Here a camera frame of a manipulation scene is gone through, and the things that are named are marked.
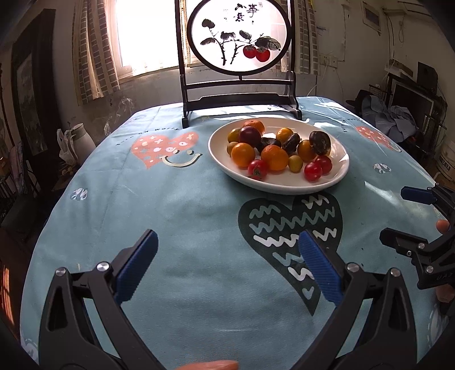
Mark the purple passion fruit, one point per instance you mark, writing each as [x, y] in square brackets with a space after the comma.
[250, 136]

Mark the greenish orange tangerine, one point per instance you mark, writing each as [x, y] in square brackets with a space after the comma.
[233, 135]

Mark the large orange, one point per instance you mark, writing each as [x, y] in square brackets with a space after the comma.
[274, 158]

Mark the dark wooden painted table screen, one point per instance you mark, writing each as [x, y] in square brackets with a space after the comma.
[231, 28]

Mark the black computer monitor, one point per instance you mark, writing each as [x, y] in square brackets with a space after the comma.
[408, 101]

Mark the blue clothes pile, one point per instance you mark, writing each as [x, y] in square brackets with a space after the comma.
[391, 119]

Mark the cherry tomato with green stem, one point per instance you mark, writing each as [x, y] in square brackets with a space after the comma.
[257, 169]

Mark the white wall vent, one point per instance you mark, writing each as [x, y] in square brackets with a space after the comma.
[371, 16]

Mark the checkered curtain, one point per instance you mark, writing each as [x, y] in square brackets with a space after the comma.
[305, 39]
[94, 53]

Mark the red cherry tomato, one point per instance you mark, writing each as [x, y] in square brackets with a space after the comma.
[312, 171]
[325, 163]

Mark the white wall outlet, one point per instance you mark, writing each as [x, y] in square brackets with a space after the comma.
[328, 61]

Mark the dark water chestnut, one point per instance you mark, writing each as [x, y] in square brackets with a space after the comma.
[320, 142]
[270, 141]
[291, 143]

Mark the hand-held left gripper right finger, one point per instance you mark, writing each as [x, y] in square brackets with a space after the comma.
[320, 266]

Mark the small orange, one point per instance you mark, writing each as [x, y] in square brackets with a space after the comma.
[243, 154]
[306, 151]
[284, 135]

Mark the white plastic bag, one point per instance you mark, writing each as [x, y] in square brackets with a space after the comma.
[65, 149]

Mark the person's left hand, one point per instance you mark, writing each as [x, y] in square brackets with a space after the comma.
[213, 365]

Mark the white jug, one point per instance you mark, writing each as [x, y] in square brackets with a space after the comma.
[83, 140]

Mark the mottled oval orange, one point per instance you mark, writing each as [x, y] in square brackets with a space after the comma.
[253, 125]

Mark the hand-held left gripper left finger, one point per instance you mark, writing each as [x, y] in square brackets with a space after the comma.
[137, 266]

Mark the white oval plate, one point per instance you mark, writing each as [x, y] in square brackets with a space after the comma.
[277, 183]

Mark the tan longan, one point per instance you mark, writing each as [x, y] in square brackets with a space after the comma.
[295, 163]
[231, 147]

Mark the person's right hand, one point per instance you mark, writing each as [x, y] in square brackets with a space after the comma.
[443, 226]

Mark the light blue printed tablecloth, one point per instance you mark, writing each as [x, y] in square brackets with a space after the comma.
[177, 213]

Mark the bright window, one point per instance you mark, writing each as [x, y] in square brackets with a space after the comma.
[149, 32]

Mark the white plastic bucket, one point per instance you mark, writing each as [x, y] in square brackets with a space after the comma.
[448, 158]

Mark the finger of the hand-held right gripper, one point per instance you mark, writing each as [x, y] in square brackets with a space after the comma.
[416, 195]
[400, 242]

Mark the black speaker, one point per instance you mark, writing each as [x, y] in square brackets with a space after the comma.
[427, 76]

